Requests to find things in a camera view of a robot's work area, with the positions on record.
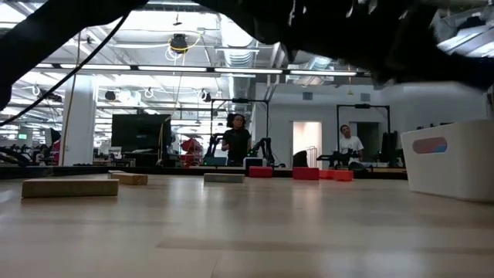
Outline yellow cable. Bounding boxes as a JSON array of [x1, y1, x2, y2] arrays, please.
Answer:
[[59, 30, 85, 168]]

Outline person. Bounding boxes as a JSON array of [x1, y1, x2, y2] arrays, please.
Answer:
[[221, 113, 252, 168], [338, 124, 365, 163]]

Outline red machine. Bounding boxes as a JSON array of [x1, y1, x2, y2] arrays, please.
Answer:
[[180, 137, 205, 168]]

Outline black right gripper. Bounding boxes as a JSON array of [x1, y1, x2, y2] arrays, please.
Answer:
[[200, 0, 442, 85]]

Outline black monitor screen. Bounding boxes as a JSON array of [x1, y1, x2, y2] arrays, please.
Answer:
[[110, 113, 172, 152]]

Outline thin black cable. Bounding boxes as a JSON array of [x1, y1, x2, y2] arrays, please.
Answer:
[[0, 14, 130, 127]]

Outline black ceiling cord reel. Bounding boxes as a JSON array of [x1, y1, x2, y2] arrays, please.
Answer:
[[168, 32, 189, 54]]

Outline white building column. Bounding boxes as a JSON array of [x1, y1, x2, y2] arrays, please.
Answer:
[[60, 73, 97, 167]]

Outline small red smooth block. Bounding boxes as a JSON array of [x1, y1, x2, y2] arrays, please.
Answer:
[[249, 166, 274, 179]]

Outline black chair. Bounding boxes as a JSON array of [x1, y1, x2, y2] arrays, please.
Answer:
[[292, 150, 310, 168]]

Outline silver ceiling duct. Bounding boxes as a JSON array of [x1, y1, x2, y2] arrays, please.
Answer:
[[215, 15, 259, 70]]

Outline white plastic bin with handles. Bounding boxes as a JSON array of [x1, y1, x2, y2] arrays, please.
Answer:
[[400, 119, 494, 204]]

